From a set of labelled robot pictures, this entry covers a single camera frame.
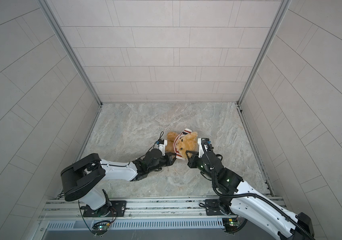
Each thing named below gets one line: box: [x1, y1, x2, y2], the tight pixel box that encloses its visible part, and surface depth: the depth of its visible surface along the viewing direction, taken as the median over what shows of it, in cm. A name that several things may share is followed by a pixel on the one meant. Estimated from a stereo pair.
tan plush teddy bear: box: [165, 131, 198, 159], surface depth 75 cm
